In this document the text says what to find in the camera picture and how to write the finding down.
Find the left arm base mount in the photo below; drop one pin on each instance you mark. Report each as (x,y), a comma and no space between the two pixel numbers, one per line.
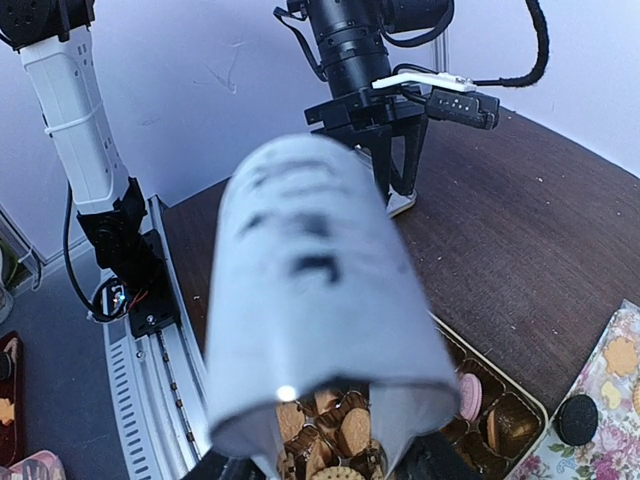
(139,287)

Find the floral cookie tray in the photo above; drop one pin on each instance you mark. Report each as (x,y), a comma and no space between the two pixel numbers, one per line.
(610,377)

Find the front aluminium rail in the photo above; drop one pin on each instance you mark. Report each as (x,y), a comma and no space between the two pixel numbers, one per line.
(156,382)

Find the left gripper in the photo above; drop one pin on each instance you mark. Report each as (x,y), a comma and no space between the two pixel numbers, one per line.
(375,120)

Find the gold cookie tin box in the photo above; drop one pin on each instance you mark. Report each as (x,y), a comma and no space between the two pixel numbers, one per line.
(333,429)

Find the steel kitchen tongs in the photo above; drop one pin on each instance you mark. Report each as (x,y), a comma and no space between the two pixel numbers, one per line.
(312,287)

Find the black sandwich cookie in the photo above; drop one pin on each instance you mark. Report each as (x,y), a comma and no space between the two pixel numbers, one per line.
(577,420)

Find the silver tin lid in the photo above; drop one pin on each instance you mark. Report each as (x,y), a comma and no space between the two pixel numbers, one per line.
(397,203)

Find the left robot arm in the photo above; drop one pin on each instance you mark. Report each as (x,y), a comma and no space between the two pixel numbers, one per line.
(189,87)

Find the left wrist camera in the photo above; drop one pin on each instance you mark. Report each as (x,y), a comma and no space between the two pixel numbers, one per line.
(446,97)

